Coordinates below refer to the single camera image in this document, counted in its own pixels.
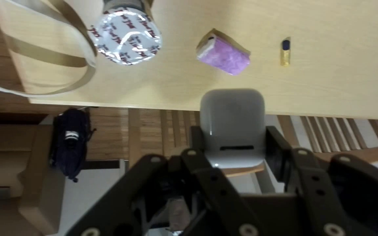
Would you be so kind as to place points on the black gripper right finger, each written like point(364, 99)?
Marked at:
point(338, 188)

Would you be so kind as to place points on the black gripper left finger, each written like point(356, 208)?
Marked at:
point(171, 192)

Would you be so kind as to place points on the white earbud case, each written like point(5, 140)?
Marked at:
point(233, 126)

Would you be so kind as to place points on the foil-lidded yoghurt container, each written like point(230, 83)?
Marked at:
point(125, 35)

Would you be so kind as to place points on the light wooden slat-back chair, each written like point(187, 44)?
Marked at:
point(154, 132)

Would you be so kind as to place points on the black backpack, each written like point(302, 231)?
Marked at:
point(71, 145)

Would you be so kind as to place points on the small yellow black lighter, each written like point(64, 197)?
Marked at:
point(285, 53)

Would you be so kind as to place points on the purple rectangular block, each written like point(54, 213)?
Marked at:
point(226, 54)

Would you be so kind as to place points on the cream canvas tote bag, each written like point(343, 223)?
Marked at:
point(32, 48)

